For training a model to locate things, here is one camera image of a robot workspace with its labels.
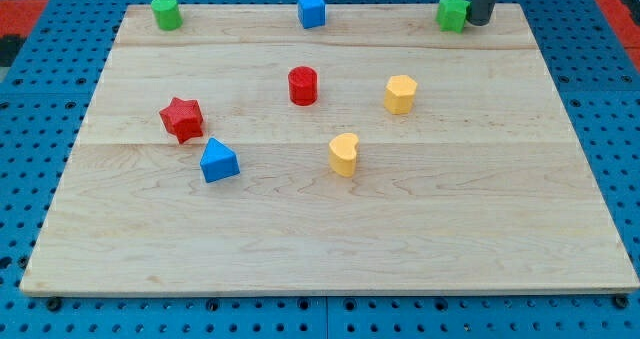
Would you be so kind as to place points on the yellow hexagon block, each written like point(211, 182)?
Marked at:
point(399, 96)

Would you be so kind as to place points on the yellow heart block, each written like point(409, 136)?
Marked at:
point(343, 152)

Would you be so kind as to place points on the light wooden board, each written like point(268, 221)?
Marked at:
point(481, 189)

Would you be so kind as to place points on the red cylinder block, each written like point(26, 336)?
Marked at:
point(303, 81)

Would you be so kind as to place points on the blue triangle block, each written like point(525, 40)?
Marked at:
point(218, 161)

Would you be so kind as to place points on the red star block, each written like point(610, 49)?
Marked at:
point(183, 119)

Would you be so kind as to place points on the blue cube block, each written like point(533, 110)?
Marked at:
point(311, 13)

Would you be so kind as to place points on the green star block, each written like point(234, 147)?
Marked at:
point(451, 15)

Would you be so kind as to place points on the green cylinder block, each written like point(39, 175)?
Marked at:
point(167, 14)

